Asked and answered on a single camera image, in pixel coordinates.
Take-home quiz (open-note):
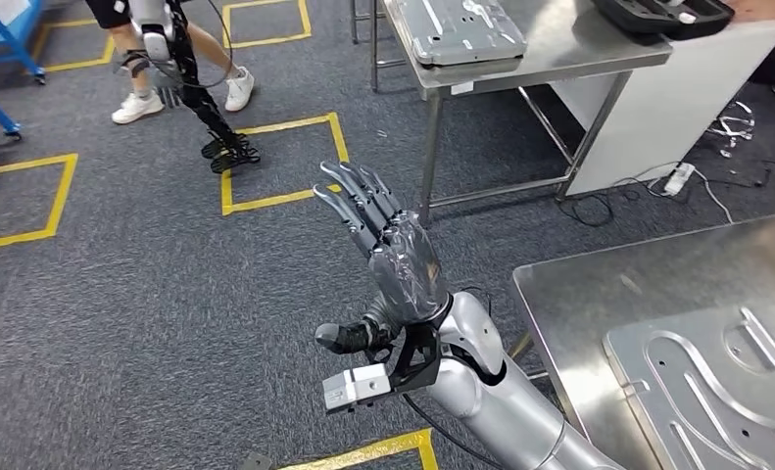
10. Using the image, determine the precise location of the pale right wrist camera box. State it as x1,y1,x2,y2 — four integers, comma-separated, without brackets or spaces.
321,362,394,415

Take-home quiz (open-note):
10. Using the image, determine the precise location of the person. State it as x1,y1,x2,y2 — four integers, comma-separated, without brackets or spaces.
727,0,775,22
84,0,257,125

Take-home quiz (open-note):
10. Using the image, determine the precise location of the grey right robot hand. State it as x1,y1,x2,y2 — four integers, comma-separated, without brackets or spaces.
313,161,454,356

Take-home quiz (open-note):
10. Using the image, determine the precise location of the white power cable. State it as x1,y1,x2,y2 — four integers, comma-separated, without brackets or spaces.
692,166,736,225

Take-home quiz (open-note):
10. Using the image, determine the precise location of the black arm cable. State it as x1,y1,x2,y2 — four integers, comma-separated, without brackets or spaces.
401,285,511,470

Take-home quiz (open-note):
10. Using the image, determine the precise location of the grey stamped metal plate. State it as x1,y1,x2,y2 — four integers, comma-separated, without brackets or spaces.
386,0,529,69

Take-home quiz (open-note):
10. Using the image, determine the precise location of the humanoid robot with black legs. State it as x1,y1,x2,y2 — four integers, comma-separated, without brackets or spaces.
121,0,262,175

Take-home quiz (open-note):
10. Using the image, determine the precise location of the large stamped metal plate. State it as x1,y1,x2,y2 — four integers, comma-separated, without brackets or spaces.
602,299,775,470

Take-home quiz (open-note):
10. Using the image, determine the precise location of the steel table with white panel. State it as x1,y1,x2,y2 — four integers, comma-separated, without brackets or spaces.
351,0,775,225

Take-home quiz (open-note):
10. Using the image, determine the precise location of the white power strip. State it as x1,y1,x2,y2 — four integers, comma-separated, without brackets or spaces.
662,162,697,197

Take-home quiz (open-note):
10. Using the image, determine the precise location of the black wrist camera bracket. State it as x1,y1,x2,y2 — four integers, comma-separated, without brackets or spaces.
361,320,444,397

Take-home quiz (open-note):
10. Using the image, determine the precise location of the stainless steel workbench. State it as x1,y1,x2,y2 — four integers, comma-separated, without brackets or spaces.
511,212,775,470

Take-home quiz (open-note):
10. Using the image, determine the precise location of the yellow floor tape square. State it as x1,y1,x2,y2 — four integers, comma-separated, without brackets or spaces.
0,153,80,253
220,0,314,51

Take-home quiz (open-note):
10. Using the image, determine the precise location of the black foam tray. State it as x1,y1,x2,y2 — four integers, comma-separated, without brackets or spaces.
591,0,737,41

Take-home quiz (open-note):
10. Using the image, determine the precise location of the chrome chair base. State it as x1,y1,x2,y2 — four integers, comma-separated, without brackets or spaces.
707,100,757,161

